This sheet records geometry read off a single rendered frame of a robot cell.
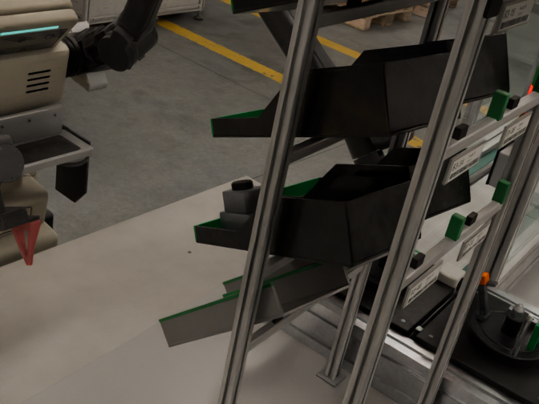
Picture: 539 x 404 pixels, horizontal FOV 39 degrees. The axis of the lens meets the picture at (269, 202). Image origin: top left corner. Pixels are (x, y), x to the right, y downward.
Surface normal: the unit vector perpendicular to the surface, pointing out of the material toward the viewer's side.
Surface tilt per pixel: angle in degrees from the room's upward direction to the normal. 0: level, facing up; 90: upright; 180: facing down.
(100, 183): 0
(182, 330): 90
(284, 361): 0
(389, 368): 90
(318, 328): 90
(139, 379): 0
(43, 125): 90
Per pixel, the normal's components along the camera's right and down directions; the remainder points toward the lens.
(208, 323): -0.72, 0.22
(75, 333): 0.18, -0.86
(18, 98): 0.72, 0.55
